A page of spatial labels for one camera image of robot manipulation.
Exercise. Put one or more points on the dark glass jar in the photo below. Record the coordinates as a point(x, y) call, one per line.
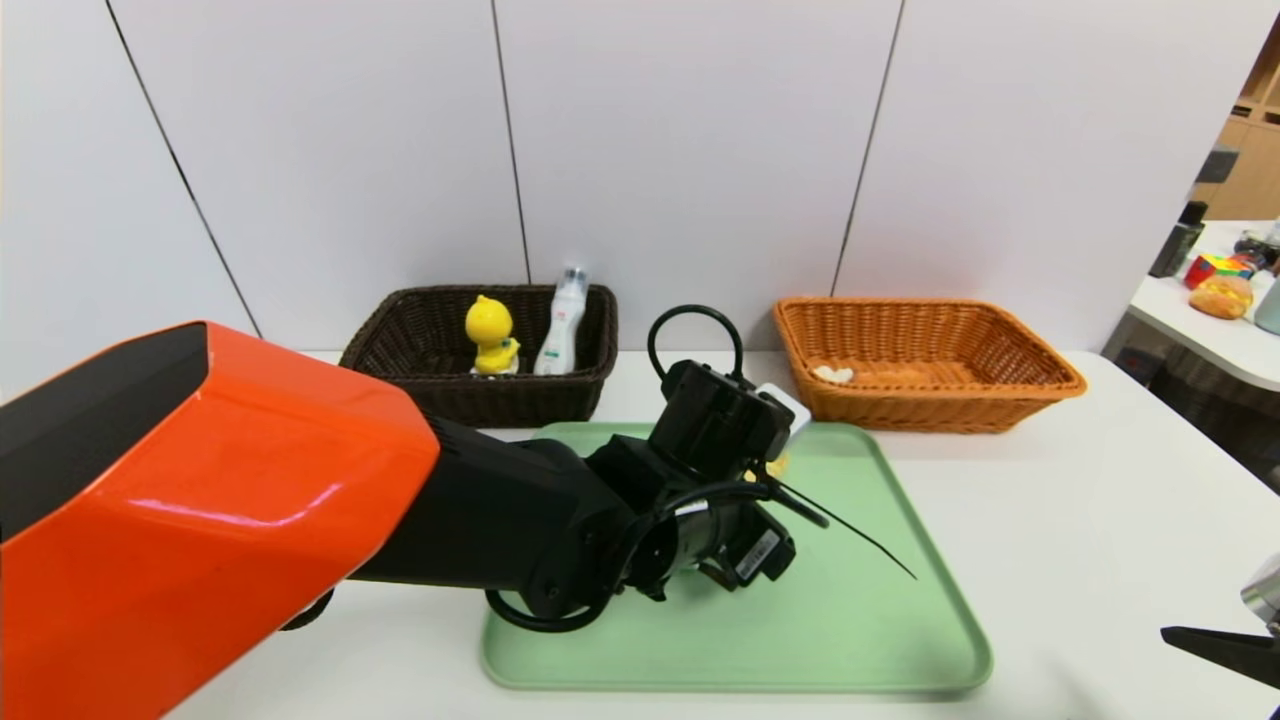
point(1255, 248)

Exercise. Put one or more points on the orange wicker basket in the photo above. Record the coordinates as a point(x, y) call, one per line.
point(930, 410)

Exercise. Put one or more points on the white side table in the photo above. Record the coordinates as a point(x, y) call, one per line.
point(1220, 345)

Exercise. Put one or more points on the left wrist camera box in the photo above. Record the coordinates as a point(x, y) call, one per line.
point(787, 408)

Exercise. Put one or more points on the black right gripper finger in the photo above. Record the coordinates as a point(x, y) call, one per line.
point(1230, 648)

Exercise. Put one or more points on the toy cake slice with fruit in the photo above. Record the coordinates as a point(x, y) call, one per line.
point(833, 375)

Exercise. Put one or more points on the pale green cup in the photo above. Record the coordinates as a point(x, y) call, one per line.
point(1270, 310)

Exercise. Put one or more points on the toy bread bun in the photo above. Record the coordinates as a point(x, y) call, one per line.
point(1220, 298)

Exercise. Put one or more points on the colourful toy cube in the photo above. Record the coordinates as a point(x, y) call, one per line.
point(1208, 270)

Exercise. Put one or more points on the wooden shelf unit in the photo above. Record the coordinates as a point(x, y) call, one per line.
point(1250, 175)

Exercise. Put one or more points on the light green plastic tray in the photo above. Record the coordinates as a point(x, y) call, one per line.
point(850, 620)

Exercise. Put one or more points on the yellow duck toy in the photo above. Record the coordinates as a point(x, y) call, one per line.
point(490, 335)

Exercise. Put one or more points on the clear spray bottle silver cap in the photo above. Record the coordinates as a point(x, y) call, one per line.
point(562, 330)

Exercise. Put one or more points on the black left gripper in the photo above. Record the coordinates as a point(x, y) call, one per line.
point(760, 556)

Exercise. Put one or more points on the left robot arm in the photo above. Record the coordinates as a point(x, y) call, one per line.
point(300, 510)

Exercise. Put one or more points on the dark brown wicker basket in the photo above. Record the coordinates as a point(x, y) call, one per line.
point(420, 340)

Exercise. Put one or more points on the black bottle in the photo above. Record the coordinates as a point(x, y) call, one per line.
point(1178, 245)

